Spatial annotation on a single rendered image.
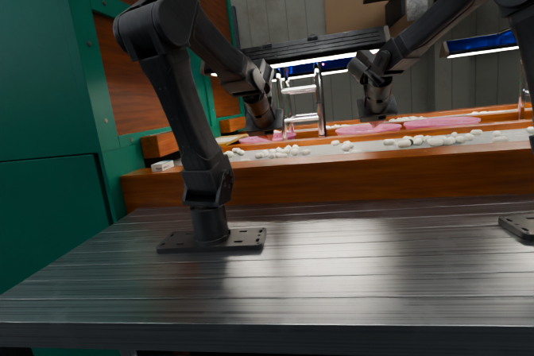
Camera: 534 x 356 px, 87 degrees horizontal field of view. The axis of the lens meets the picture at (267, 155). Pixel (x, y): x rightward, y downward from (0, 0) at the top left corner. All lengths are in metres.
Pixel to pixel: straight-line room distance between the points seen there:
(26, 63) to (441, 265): 1.01
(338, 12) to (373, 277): 3.00
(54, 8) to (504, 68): 3.55
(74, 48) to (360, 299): 0.81
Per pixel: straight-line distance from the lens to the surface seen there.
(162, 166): 0.84
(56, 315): 0.51
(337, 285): 0.42
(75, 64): 0.87
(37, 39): 0.96
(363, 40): 0.98
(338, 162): 0.68
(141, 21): 0.46
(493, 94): 3.66
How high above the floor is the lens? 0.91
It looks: 10 degrees down
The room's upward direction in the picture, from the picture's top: 7 degrees counter-clockwise
